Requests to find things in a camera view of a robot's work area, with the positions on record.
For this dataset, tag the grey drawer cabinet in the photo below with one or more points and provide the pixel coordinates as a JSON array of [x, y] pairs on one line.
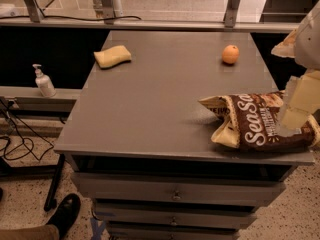
[[137, 133]]

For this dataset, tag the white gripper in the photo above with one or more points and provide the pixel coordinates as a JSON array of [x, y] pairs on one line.
[[309, 40]]

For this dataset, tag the yellow sponge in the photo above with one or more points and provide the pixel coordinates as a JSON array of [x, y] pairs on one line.
[[112, 56]]

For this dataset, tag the brown chip bag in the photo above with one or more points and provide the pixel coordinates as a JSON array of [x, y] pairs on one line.
[[249, 123]]

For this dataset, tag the tan trouser leg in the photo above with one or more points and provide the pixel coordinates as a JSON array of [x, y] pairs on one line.
[[46, 232]]

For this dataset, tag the top drawer knob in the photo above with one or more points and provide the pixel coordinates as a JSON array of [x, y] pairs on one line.
[[176, 196]]

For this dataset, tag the drawer knob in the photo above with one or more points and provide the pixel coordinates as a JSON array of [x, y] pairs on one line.
[[173, 222], [176, 196]]

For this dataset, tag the white pump bottle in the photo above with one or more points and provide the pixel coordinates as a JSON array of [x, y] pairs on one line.
[[43, 82]]

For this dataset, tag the orange fruit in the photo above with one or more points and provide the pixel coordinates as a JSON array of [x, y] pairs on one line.
[[230, 54]]

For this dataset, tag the black table leg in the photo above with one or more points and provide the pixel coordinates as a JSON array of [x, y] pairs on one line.
[[51, 202]]

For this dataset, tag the black shoe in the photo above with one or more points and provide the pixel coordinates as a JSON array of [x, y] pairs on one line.
[[66, 214]]

